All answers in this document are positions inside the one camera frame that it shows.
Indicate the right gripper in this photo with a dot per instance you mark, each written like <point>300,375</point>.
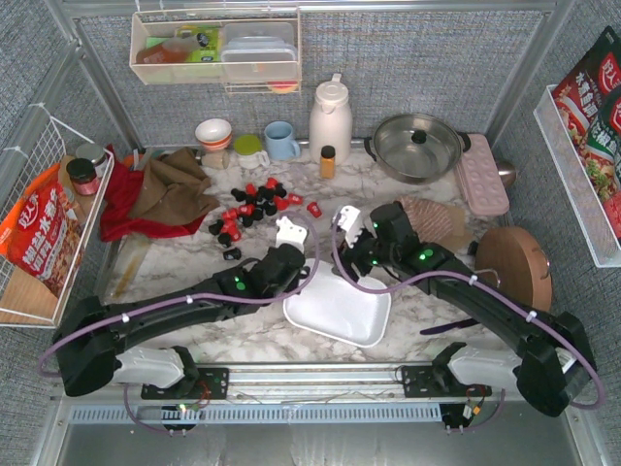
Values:
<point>357,248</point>

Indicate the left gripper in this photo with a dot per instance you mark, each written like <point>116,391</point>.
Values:
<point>295,253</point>

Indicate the black capsule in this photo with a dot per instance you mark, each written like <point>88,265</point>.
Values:
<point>232,254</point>

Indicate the white storage tray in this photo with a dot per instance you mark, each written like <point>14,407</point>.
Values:
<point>331,307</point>

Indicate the striped pink cloth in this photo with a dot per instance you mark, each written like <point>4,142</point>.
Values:
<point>437,223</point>

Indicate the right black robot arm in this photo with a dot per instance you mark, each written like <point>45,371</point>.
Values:
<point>556,359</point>

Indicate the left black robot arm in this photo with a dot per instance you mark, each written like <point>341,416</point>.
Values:
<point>88,362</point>

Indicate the pile of capsules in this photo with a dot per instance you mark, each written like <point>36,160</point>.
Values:
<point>252,204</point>

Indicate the lone red capsule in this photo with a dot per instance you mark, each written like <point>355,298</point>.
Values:
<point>314,210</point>

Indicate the orange spice bottle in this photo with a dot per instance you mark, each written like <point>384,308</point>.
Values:
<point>327,164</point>

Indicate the steel pot with lid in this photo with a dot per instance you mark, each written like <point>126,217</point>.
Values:
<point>416,148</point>

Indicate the green lid cup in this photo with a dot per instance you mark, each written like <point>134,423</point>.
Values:
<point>250,152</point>

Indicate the small glass cup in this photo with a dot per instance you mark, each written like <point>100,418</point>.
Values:
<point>219,160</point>

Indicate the brown cloth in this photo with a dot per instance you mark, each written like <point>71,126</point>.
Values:
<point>173,190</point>

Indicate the white thermos jug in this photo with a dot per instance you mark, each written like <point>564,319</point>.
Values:
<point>331,120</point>

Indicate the pink egg tray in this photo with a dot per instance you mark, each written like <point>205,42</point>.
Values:
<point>478,177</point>

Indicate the blue mug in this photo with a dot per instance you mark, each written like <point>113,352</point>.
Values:
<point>280,141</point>

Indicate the round wooden board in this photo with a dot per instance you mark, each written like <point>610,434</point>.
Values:
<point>512,259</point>

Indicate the white orange bowl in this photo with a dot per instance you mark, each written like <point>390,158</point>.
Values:
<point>214,134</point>

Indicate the red cloth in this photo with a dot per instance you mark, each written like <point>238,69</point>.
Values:
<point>122,192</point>

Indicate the red jar black lid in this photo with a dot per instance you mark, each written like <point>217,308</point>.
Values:
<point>83,176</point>

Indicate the clear plastic containers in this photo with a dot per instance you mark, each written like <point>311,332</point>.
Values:
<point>259,52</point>

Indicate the green label bottle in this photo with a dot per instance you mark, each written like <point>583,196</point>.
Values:
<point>209,39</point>

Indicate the red snack bag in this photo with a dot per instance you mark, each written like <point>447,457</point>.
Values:
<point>38,236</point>

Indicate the red seasoning packets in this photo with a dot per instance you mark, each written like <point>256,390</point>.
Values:
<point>588,102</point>

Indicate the metal base rail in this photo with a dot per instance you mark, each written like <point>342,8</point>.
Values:
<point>286,393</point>

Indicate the cream wall shelf basket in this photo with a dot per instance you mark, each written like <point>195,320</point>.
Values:
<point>157,56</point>

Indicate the white wire basket right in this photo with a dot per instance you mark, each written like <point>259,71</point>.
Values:
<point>587,209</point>

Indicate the white wire basket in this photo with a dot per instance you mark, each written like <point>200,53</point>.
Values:
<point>26,302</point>
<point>587,209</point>

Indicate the white wire basket left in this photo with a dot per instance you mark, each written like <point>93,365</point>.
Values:
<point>26,302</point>

